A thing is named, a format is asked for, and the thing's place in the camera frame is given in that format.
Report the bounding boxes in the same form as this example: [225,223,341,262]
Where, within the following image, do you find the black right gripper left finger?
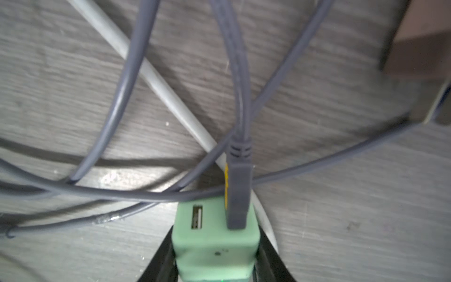
[137,227,176,282]

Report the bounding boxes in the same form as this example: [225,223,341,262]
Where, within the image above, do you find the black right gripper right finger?
[253,229,296,282]

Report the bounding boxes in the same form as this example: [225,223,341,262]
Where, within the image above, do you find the green USB wall charger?
[171,196,260,282]

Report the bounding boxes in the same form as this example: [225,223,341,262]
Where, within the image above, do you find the grey USB cable green charger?
[0,0,451,239]

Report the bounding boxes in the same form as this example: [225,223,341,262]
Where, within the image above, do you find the white power strip cord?
[66,0,279,255]

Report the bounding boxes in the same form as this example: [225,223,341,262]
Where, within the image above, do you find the pink USB wall charger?
[382,1,451,126]

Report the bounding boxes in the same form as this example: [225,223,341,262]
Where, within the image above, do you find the grey USB cable pink charger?
[1,1,137,184]

